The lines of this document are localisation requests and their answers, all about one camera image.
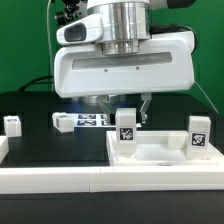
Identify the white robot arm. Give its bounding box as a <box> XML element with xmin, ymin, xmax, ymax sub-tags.
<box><xmin>54</xmin><ymin>0</ymin><xmax>196</xmax><ymax>123</ymax></box>

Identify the white square table top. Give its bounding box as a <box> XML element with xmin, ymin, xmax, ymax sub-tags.
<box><xmin>106</xmin><ymin>131</ymin><xmax>224</xmax><ymax>166</ymax></box>

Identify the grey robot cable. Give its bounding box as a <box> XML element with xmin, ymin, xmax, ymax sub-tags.
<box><xmin>193</xmin><ymin>81</ymin><xmax>219</xmax><ymax>114</ymax></box>

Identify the black cable bundle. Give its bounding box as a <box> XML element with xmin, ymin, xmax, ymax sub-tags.
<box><xmin>18</xmin><ymin>75</ymin><xmax>56</xmax><ymax>92</ymax></box>

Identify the white thin cable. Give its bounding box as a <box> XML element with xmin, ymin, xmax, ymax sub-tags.
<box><xmin>46</xmin><ymin>0</ymin><xmax>55</xmax><ymax>92</ymax></box>

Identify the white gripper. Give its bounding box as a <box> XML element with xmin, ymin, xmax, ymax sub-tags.
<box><xmin>54</xmin><ymin>31</ymin><xmax>195</xmax><ymax>125</ymax></box>

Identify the marker sheet with tags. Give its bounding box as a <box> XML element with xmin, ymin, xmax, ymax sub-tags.
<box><xmin>67</xmin><ymin>113</ymin><xmax>142</xmax><ymax>128</ymax></box>

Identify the white U-shaped fence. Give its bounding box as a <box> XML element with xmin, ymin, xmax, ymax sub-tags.
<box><xmin>0</xmin><ymin>134</ymin><xmax>224</xmax><ymax>195</ymax></box>

